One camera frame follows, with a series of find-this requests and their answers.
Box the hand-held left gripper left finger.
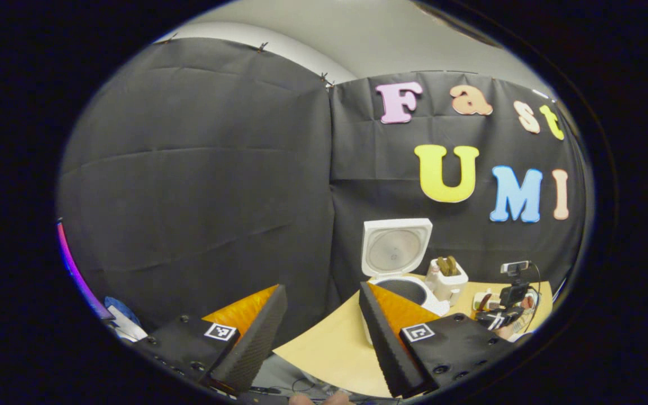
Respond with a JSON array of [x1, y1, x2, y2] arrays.
[[133, 284, 289, 394]]

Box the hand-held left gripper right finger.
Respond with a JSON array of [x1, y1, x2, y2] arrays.
[[359, 281, 519, 399]]

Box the white toaster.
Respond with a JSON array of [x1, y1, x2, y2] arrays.
[[425, 256, 470, 308]]

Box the white paper sheets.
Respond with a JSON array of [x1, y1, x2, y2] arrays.
[[112, 319, 149, 344]]

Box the white rice cooker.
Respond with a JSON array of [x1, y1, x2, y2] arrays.
[[361, 218, 452, 345]]

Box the computer monitor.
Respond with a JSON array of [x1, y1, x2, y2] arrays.
[[56, 218, 112, 322]]

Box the blue object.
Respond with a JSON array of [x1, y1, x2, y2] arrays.
[[104, 296, 142, 328]]

